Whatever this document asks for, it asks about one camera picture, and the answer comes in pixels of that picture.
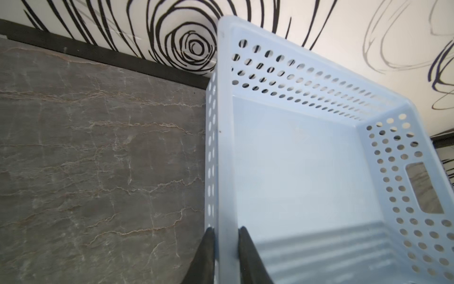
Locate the light blue plastic basket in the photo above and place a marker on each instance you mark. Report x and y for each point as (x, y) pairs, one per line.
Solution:
(332, 175)

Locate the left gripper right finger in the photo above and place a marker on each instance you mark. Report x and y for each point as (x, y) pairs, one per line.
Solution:
(252, 269)

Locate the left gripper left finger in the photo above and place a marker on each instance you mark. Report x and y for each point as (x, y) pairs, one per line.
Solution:
(202, 267)

